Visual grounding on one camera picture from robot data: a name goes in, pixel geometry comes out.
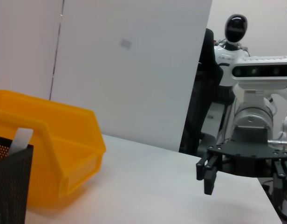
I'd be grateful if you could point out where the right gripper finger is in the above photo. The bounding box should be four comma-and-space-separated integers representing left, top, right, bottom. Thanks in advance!
196, 152, 223, 196
272, 159, 287, 206

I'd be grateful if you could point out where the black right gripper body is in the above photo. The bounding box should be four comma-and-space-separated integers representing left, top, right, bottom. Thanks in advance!
206, 126, 287, 177

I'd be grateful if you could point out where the mint green utility knife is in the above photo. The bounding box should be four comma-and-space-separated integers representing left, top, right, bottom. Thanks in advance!
8, 127, 34, 156

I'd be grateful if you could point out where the black mesh pen holder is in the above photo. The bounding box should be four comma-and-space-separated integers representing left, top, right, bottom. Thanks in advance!
0, 134, 34, 224

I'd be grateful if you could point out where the white board with sticker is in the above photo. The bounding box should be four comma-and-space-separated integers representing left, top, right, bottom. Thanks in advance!
49, 0, 213, 154

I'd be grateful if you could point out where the white black humanoid robot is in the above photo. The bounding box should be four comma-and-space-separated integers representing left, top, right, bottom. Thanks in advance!
213, 14, 251, 94

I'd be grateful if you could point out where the yellow plastic storage bin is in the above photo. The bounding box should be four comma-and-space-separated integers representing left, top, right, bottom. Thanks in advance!
0, 90, 106, 208

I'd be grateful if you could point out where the plain white partition board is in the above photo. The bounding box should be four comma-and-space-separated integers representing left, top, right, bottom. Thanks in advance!
0, 0, 65, 101

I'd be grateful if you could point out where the right gripper cable plug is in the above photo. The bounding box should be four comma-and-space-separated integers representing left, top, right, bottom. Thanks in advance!
266, 139, 287, 154

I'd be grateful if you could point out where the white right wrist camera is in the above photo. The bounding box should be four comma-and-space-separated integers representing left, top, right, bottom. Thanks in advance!
230, 55, 287, 103

